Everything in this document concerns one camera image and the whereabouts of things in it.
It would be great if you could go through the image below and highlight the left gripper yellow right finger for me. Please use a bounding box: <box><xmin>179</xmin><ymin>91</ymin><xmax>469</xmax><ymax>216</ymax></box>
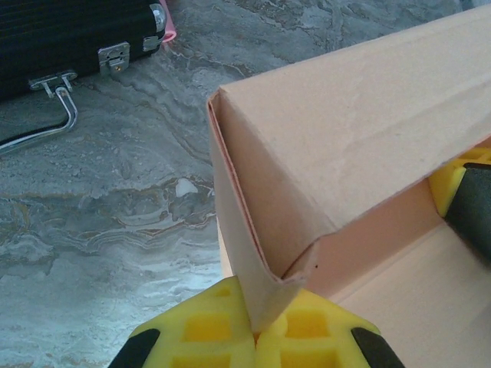
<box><xmin>255</xmin><ymin>287</ymin><xmax>404</xmax><ymax>368</ymax></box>

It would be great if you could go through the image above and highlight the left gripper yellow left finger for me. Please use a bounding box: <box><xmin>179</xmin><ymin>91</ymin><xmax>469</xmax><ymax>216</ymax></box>
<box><xmin>110</xmin><ymin>275</ymin><xmax>257</xmax><ymax>368</ymax></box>

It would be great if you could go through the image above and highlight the orange paper box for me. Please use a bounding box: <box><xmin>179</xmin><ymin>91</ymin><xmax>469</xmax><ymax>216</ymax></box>
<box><xmin>206</xmin><ymin>3</ymin><xmax>491</xmax><ymax>334</ymax></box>

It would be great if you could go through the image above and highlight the pink tube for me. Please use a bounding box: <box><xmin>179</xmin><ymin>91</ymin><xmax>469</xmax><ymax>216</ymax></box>
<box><xmin>157</xmin><ymin>0</ymin><xmax>178</xmax><ymax>44</ymax></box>

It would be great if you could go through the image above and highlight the black case with metal latches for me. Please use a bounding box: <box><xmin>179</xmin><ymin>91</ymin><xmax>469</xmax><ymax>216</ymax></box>
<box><xmin>0</xmin><ymin>0</ymin><xmax>170</xmax><ymax>156</ymax></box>

